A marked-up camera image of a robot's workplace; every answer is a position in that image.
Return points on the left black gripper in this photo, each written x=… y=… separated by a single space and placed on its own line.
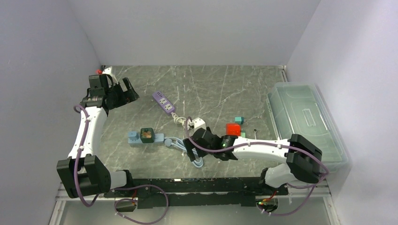
x=126 y=97

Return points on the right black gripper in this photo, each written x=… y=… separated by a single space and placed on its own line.
x=189 y=146

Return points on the red plug adapter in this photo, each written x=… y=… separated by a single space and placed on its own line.
x=233 y=129

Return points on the teal plug adapter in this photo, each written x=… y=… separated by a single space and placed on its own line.
x=239 y=120

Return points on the light blue charger plug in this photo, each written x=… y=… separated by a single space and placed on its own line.
x=133 y=136

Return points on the dark green plug adapter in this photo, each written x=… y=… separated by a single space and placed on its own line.
x=147 y=135

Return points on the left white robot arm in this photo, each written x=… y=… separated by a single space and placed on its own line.
x=82 y=173

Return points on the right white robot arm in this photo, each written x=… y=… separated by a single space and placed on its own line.
x=297 y=157

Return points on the clear plastic storage bin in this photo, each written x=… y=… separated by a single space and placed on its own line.
x=298 y=108

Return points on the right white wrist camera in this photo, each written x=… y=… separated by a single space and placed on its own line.
x=196 y=124

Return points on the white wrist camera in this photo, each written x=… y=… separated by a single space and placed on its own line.
x=109 y=72
x=196 y=124

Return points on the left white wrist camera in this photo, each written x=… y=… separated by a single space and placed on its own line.
x=109 y=72

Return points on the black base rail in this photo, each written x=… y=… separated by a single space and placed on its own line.
x=243 y=191

